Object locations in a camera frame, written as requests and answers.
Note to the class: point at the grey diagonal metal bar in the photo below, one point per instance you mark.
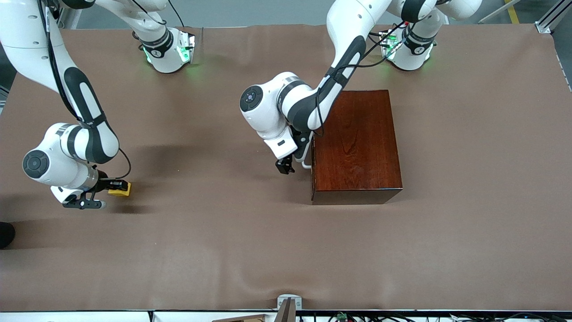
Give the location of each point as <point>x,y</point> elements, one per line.
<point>498,12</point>

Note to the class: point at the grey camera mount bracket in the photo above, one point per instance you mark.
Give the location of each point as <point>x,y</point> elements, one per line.
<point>289,306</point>

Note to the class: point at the brown table cloth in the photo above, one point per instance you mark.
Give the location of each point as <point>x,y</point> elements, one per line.
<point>178,250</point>

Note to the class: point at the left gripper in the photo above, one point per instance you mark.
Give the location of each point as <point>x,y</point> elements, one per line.
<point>284,166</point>

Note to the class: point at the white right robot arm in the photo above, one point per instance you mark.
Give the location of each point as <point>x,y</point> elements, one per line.
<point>49,165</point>

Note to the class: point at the green connector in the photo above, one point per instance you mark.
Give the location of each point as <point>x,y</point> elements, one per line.
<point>342,316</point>

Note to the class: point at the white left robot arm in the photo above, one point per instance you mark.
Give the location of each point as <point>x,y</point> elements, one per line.
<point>268,116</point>

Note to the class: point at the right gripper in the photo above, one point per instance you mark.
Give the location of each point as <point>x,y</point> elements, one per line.
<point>104,184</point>

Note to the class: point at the yellow floor tape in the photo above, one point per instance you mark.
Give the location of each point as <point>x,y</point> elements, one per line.
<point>512,11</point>

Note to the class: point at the dark brown wooden cabinet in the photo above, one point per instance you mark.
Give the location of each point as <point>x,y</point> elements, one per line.
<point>357,143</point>

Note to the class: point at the yellow block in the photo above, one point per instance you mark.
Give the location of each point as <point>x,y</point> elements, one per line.
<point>120,193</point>

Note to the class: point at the black round object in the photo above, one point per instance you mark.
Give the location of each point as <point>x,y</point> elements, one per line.
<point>5,235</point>

